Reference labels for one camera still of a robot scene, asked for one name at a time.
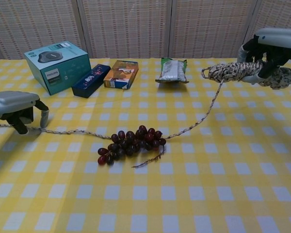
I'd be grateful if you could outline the dark blue slim box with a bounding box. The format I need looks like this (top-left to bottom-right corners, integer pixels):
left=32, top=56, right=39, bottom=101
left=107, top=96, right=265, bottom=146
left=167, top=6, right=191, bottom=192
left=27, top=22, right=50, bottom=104
left=71, top=64, right=112, bottom=99

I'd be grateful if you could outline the woven beige folding screen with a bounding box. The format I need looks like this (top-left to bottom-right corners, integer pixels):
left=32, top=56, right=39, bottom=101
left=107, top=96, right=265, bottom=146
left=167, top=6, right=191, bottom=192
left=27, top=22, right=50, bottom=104
left=0, top=0, right=291, bottom=60

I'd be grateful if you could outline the teal Philips speaker box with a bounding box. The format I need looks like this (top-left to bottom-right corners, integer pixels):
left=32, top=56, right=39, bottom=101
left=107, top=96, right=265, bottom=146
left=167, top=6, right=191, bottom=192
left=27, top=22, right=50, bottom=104
left=23, top=40, right=92, bottom=96

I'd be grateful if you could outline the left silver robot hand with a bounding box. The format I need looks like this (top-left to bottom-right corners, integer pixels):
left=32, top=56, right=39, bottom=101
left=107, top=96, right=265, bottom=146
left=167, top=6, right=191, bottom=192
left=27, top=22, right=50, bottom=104
left=0, top=91, right=50, bottom=135

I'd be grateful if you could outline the speckled beige braided rope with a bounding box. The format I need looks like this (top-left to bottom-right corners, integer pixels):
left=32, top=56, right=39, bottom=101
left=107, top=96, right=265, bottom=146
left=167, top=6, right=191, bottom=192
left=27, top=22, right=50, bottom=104
left=0, top=61, right=291, bottom=141

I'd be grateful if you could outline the dark red grape bunch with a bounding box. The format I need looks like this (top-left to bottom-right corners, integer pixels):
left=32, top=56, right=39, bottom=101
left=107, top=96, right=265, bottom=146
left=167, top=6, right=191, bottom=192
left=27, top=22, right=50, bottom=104
left=97, top=125, right=167, bottom=168

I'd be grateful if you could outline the yellow white checked tablecloth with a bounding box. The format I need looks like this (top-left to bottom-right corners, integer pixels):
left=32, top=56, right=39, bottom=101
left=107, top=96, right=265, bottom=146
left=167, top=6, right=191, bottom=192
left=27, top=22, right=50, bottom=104
left=0, top=57, right=291, bottom=233

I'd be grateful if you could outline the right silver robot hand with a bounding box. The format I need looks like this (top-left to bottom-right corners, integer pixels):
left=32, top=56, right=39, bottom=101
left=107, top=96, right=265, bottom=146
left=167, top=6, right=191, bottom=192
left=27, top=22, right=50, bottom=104
left=237, top=28, right=291, bottom=85

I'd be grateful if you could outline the green silver snack bag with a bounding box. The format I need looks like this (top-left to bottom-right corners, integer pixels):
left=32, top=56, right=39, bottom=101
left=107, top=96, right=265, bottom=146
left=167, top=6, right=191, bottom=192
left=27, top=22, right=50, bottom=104
left=155, top=57, right=190, bottom=84

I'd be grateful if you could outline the orange printed carton box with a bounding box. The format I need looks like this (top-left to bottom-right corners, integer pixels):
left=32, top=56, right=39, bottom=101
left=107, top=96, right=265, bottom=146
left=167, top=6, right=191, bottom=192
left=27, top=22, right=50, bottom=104
left=103, top=60, right=139, bottom=90

